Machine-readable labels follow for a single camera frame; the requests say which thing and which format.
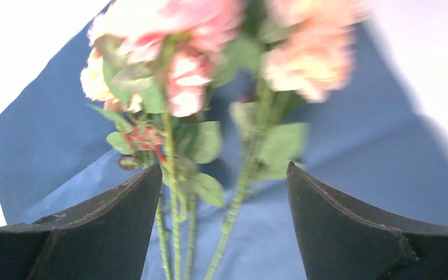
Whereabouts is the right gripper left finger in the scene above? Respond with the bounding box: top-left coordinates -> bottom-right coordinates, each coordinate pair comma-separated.
0,164 -> 162,280

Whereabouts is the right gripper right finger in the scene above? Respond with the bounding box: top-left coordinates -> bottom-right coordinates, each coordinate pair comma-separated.
286,162 -> 448,280

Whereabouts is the pink fake flower stem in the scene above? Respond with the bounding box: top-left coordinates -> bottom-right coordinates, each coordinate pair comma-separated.
79,34 -> 174,280
88,1 -> 246,279
205,1 -> 367,279

